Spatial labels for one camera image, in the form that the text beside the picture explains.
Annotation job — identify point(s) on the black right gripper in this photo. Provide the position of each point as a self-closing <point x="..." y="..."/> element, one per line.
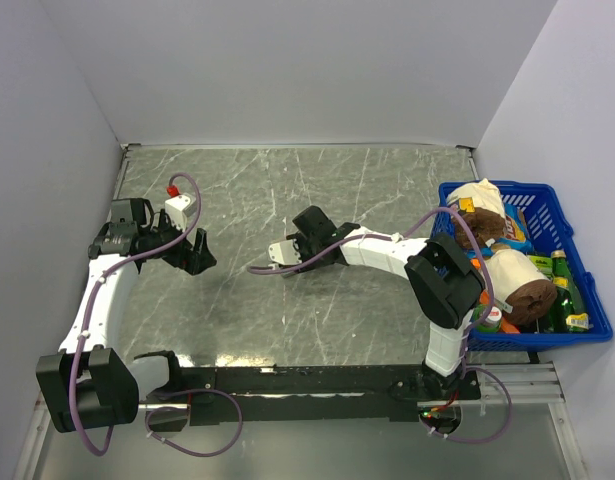
<point x="300" y="242"/>

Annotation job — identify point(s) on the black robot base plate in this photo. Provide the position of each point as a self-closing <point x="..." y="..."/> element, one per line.
<point x="209" y="395"/>

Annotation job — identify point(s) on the green glass bottle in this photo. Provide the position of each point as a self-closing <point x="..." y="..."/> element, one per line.
<point x="568" y="297"/>

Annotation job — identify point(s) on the brown plush toy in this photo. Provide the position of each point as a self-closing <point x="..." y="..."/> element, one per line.
<point x="484" y="224"/>

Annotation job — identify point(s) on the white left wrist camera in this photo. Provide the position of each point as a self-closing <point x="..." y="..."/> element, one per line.
<point x="180" y="207"/>

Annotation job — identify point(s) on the blue plastic basket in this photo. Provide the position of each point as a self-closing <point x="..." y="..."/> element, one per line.
<point x="549" y="231"/>

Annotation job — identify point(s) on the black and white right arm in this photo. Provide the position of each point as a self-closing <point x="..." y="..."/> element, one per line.
<point x="445" y="282"/>

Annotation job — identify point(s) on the aluminium frame rail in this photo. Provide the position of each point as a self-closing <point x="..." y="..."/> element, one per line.
<point x="512" y="387"/>

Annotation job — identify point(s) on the yellow green snack packet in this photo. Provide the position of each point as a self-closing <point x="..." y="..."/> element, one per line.
<point x="577" y="322"/>

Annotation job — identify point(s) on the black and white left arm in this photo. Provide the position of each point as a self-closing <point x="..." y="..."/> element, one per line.
<point x="116" y="257"/>

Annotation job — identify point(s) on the orange snack package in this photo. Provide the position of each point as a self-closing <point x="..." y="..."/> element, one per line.
<point x="506" y="327"/>

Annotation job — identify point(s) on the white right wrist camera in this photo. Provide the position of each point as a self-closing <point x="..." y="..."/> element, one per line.
<point x="285" y="253"/>

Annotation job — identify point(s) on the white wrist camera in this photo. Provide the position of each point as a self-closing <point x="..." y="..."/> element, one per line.
<point x="285" y="253"/>
<point x="180" y="207"/>

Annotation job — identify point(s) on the blue Lays chip bag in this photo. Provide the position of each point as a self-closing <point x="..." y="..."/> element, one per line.
<point x="516" y="233"/>

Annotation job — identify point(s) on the green bottle red cap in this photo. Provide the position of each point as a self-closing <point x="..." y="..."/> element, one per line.
<point x="491" y="323"/>

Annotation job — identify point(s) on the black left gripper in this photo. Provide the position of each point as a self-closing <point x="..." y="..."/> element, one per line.
<point x="195" y="259"/>

